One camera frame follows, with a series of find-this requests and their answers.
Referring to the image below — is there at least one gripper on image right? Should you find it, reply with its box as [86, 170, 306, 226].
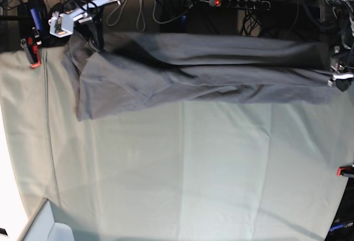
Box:
[327, 46, 353, 92]

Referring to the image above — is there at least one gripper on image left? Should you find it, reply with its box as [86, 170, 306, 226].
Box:
[48, 0, 121, 51]

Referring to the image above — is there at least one grey t-shirt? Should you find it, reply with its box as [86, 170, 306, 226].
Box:
[63, 33, 336, 121]

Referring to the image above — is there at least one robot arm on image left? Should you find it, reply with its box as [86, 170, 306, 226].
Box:
[48, 0, 121, 51]

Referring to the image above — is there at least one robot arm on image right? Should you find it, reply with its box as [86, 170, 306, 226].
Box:
[301, 0, 353, 92]

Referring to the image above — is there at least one red clamp top left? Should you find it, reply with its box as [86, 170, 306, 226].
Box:
[20, 37, 41, 69]

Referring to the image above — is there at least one red clamp right edge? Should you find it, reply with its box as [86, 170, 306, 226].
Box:
[336, 165, 354, 179]

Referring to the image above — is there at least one black power strip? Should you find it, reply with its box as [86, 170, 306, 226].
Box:
[208, 0, 271, 11]

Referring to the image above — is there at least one green table cloth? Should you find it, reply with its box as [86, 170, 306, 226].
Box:
[1, 48, 353, 240]

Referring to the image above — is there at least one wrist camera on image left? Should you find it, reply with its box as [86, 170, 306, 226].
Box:
[49, 12, 74, 38]

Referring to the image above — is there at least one white looped cable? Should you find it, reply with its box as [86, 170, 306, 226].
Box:
[88, 0, 147, 32]

